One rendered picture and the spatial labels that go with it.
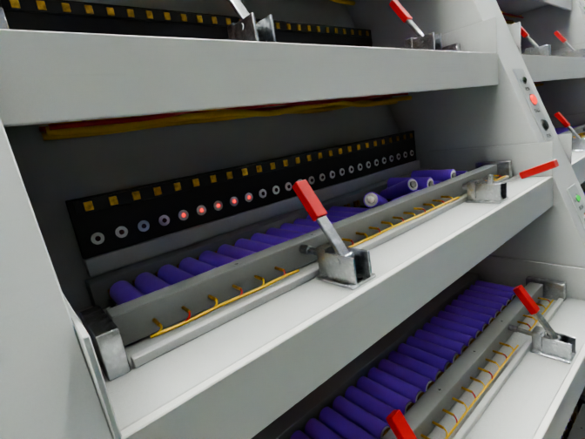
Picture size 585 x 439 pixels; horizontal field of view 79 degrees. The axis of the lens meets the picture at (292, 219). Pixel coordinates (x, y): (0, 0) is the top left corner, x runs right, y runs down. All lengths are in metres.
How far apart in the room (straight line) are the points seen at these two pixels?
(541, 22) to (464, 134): 0.75
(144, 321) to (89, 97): 0.14
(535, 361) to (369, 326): 0.30
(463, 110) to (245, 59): 0.46
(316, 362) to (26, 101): 0.22
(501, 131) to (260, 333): 0.52
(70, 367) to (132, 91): 0.15
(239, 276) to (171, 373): 0.09
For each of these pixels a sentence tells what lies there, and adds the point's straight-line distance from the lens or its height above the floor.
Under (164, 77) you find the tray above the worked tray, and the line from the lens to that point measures 0.25.
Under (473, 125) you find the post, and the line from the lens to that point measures 0.67.
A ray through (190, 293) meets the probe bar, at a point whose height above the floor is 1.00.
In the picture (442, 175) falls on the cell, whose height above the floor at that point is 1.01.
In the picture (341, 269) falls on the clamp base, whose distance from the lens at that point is 0.27.
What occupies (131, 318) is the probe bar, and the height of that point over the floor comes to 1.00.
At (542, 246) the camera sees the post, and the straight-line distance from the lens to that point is 0.68.
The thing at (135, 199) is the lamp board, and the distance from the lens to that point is 0.37.
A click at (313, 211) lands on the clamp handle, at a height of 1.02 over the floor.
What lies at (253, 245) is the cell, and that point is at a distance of 0.35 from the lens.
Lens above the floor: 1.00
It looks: 3 degrees up
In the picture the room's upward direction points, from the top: 22 degrees counter-clockwise
